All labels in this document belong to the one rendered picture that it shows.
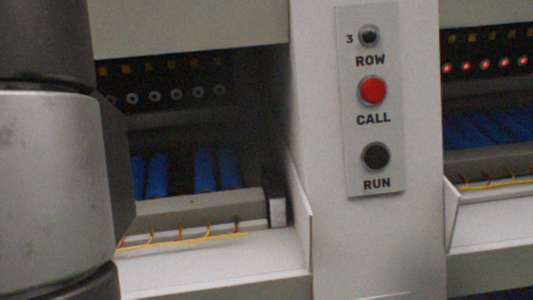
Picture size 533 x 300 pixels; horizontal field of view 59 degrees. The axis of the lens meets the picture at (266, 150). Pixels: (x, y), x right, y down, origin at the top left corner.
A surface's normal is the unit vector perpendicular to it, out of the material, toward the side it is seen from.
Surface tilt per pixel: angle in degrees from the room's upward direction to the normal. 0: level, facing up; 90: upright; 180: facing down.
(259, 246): 21
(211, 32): 111
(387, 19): 90
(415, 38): 90
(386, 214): 90
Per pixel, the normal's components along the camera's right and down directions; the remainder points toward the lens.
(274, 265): -0.04, -0.86
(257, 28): 0.14, 0.50
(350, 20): 0.11, 0.16
